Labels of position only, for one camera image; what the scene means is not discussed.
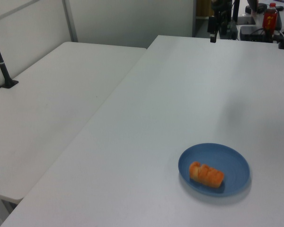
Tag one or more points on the yellow wooden panel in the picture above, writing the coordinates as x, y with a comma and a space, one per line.
202, 8

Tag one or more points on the blue round plate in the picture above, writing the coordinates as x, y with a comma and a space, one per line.
229, 163

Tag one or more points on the black electronics box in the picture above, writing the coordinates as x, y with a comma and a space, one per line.
253, 33

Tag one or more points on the red drink bottle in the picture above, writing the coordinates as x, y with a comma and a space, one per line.
270, 19

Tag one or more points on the black camera stand pole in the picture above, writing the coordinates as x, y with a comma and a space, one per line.
0, 63

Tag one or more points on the orange-brown bread roll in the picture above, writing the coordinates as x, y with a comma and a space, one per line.
204, 174

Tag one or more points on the white side table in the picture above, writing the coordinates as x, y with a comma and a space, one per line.
49, 99

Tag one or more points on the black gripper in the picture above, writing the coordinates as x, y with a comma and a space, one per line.
221, 11

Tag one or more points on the grey partition post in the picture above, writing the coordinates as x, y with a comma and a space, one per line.
70, 20

